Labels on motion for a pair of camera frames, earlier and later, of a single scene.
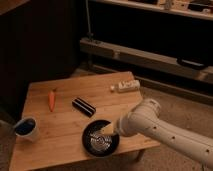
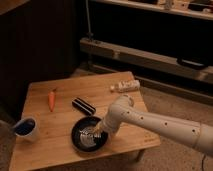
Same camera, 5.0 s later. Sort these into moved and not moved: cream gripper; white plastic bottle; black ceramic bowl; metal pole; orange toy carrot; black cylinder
Moved: cream gripper; black ceramic bowl
Not moved: white plastic bottle; orange toy carrot; metal pole; black cylinder
